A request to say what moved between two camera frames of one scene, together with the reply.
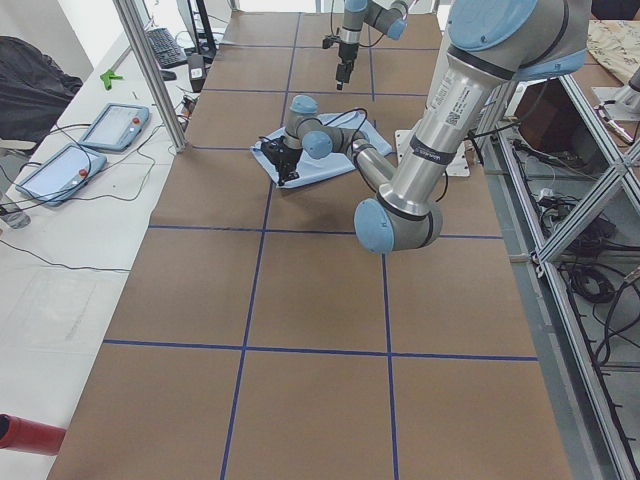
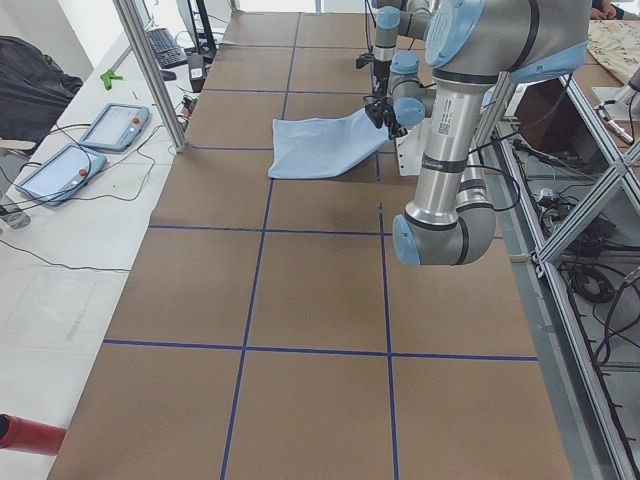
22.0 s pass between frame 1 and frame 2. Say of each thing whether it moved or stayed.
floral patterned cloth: stayed
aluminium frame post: stayed
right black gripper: moved
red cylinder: stayed
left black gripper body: moved
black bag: stayed
